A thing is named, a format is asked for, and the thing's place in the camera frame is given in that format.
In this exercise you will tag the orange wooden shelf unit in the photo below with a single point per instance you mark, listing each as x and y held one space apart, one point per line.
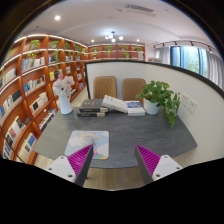
26 93

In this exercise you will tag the thick black hardcover book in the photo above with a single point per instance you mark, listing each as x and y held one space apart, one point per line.
91 106

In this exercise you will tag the white vase with pink flowers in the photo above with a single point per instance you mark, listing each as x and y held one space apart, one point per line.
65 105

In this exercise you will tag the recessed ceiling lights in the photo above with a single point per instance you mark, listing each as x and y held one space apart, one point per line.
57 17

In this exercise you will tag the green plant in white pot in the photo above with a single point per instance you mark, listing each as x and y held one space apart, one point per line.
151 106

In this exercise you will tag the black track spotlights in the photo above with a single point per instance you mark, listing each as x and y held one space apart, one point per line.
191 43

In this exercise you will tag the grey curtain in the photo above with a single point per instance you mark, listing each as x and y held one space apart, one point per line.
215 68
164 55

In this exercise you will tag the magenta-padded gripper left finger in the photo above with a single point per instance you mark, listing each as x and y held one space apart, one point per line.
61 166

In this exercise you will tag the sun-print pastel mouse pad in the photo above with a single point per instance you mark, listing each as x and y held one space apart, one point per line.
100 143

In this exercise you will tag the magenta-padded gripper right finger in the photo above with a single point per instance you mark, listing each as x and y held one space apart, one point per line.
166 166

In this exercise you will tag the tan upholstered chair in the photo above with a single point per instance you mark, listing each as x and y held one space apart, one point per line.
131 88
105 86

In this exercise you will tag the blue and white book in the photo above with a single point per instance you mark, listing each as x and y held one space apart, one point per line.
136 108

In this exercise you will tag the large white book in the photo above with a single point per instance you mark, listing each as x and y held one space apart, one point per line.
115 104

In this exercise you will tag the ceiling air vent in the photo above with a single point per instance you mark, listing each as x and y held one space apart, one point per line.
140 9

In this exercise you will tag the globe ceiling lamp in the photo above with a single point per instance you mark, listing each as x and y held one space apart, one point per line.
112 37

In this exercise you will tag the white wall socket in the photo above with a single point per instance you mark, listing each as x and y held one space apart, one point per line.
192 106
184 99

